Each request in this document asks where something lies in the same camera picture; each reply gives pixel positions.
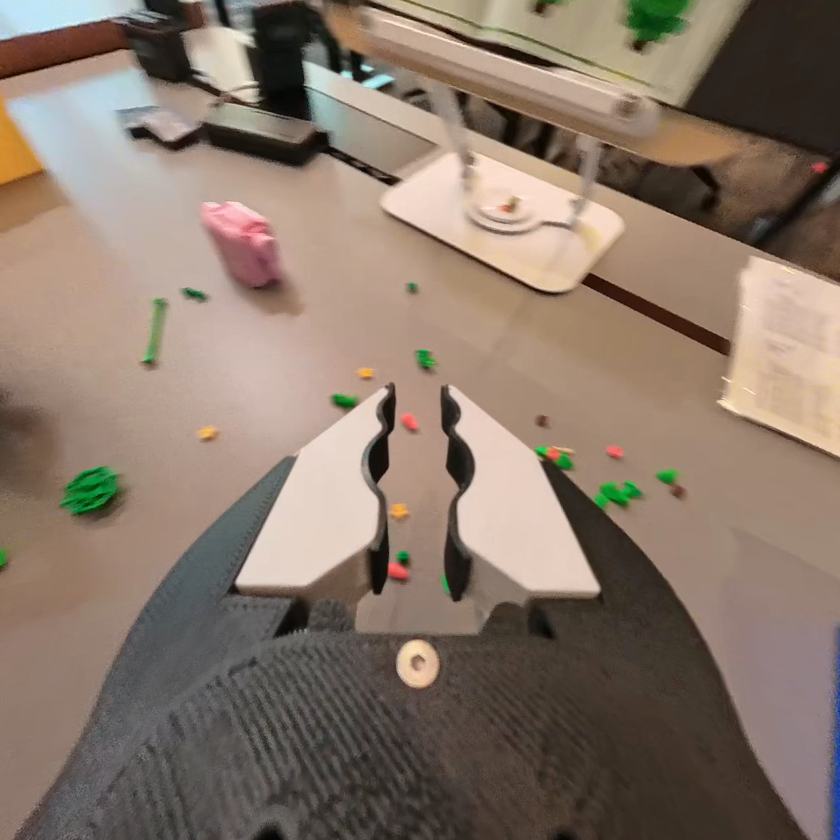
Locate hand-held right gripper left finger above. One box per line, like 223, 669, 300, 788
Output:
234, 382, 399, 632

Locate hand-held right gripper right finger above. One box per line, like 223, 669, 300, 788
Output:
440, 385, 602, 634

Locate green toy web disc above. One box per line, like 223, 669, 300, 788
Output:
59, 466, 124, 516

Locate green toy stalk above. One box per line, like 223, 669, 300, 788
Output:
139, 297, 170, 367

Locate pink plastic toy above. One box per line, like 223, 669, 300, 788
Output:
200, 200, 284, 290

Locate printed paper sheet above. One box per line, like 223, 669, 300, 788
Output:
717, 255, 840, 457

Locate white book stand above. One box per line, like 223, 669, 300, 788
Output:
325, 0, 746, 294

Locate black flat power bank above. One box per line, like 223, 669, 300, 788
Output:
203, 105, 329, 166

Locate black battery pack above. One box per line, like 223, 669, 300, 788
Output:
147, 112, 204, 151
117, 105, 165, 140

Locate black charger dock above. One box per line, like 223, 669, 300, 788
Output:
252, 0, 312, 119

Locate yellow storage bin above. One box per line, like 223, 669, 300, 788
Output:
0, 92, 46, 186

